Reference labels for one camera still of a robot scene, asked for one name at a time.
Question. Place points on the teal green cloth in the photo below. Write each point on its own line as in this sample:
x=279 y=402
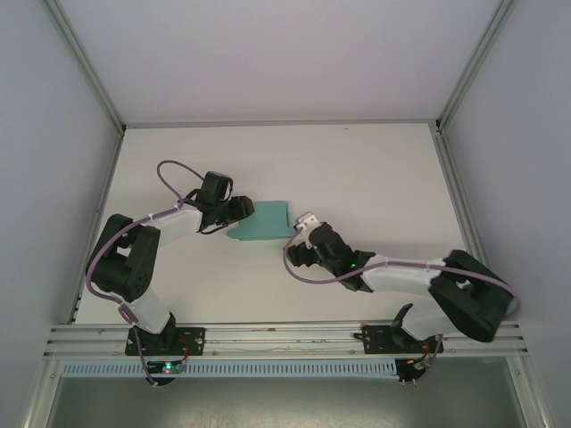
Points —
x=263 y=220

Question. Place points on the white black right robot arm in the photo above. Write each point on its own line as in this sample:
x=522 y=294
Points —
x=473 y=303

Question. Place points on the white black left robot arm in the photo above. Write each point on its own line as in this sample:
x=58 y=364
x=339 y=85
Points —
x=125 y=267

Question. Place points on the small circuit board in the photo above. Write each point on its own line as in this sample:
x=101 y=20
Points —
x=420 y=364

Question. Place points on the circuit board with green light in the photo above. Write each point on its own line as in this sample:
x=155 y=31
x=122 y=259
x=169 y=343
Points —
x=167 y=367

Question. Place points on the thin aluminium table edge rail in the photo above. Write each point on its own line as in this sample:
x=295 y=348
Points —
x=281 y=124

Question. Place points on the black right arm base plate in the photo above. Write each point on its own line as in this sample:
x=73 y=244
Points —
x=372 y=341

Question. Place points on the aluminium frame beam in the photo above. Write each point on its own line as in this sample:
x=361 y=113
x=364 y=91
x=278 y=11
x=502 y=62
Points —
x=285 y=339

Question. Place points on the aluminium side rail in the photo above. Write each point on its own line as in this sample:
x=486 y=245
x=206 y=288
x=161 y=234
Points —
x=466 y=200
x=96 y=200

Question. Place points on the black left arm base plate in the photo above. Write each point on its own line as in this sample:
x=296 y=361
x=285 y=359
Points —
x=196 y=341

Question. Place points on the black round mount plate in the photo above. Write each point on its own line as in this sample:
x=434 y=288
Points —
x=408 y=378
x=165 y=382

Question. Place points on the aluminium corner post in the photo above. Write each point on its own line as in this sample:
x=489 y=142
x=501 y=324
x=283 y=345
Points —
x=85 y=67
x=475 y=67

